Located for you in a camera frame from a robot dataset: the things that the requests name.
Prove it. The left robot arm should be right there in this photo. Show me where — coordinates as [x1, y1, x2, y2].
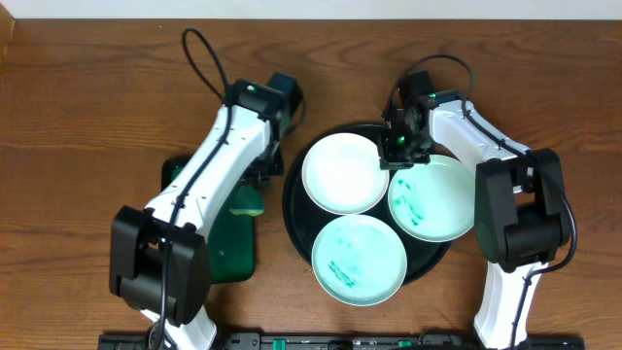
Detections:
[109, 72, 303, 349]

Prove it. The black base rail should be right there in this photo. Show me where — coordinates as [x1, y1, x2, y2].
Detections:
[96, 332, 587, 350]

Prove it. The light green plate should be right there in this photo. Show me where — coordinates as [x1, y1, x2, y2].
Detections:
[388, 155, 475, 243]
[311, 215, 407, 307]

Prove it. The round black serving tray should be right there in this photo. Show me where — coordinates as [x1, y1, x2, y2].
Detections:
[282, 123, 451, 285]

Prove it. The light green plate front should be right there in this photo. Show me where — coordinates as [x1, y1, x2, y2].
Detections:
[311, 215, 407, 307]

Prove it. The white plate with green smear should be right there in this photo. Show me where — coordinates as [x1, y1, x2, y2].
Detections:
[301, 132, 390, 215]

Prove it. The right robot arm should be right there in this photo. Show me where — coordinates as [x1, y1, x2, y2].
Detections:
[378, 71, 577, 349]

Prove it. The green sponge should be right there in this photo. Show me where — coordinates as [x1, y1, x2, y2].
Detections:
[229, 186, 264, 217]

